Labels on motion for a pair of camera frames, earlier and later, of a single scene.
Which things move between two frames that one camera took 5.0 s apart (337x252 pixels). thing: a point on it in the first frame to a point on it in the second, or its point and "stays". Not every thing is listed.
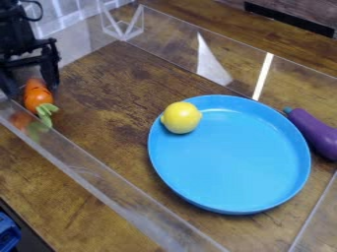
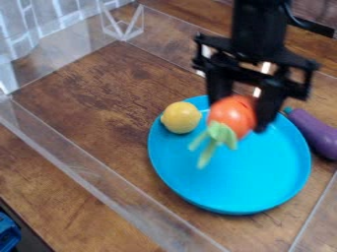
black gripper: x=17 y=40 to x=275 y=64
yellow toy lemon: x=180 y=117 stays
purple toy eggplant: x=319 y=136 stays
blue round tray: x=240 y=164 stays
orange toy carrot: x=38 y=99 to x=231 y=117
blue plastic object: x=9 y=233 stays
